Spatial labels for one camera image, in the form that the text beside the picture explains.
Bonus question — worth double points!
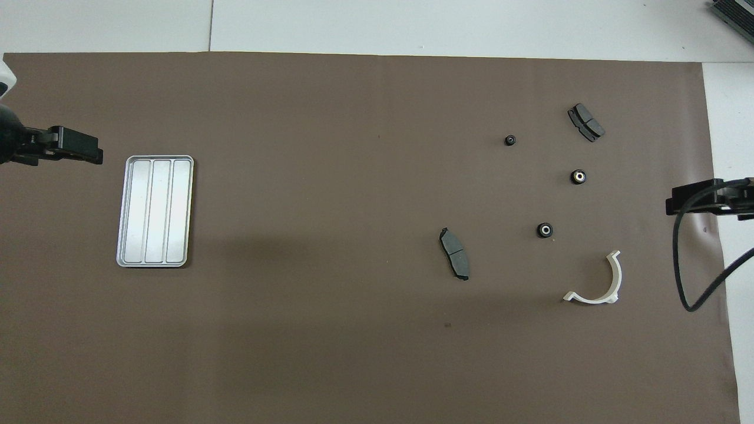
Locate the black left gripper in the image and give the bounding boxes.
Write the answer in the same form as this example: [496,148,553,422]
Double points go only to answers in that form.
[0,104,105,167]

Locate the stacked grey brake pads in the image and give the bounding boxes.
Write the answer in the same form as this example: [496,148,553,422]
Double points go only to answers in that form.
[567,103,606,143]

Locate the brown paper table mat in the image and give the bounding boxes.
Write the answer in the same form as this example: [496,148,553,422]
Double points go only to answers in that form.
[0,52,742,424]

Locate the dark ribbed metal device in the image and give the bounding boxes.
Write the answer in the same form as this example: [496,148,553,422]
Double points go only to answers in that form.
[709,0,754,45]

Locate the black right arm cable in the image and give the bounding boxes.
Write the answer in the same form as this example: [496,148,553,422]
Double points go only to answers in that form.
[673,178,754,313]

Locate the single grey brake pad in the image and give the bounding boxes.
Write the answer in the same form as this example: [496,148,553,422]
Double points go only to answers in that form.
[439,227,471,281]

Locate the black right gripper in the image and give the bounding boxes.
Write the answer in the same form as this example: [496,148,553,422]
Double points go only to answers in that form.
[666,177,754,222]

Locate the white half ring clamp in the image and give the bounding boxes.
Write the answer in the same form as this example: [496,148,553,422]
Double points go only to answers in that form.
[563,250,623,305]

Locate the silver metal ribbed tray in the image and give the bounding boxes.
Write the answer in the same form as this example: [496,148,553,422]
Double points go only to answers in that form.
[116,155,195,269]

